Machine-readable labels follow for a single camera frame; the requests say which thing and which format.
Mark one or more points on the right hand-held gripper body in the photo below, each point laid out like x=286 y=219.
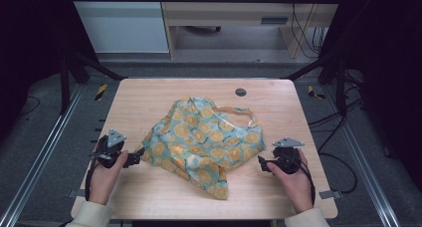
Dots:
x=287 y=157

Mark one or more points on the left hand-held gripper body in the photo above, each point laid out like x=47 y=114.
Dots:
x=111 y=144

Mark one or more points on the teal orange-print fabric bag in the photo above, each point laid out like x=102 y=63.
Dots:
x=199 y=137

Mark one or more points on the person's right hand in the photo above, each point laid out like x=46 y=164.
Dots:
x=292 y=185

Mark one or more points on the person's left hand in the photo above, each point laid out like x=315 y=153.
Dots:
x=104 y=180

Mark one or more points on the yellow black striped tape piece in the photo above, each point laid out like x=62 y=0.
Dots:
x=313 y=92
x=101 y=91

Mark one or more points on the grey round table grommet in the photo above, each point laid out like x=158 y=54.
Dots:
x=240 y=92

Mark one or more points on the black metal stand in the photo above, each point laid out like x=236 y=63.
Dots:
x=340 y=84
x=64 y=84

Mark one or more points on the white cabinet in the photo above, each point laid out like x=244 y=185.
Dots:
x=122 y=24

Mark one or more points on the light wooden desk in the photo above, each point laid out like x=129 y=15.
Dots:
x=229 y=13

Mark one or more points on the grey metal table bracket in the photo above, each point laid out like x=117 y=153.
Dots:
x=76 y=193
x=330 y=194

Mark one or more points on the aluminium floor rail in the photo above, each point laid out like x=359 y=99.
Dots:
x=40 y=157
x=363 y=160

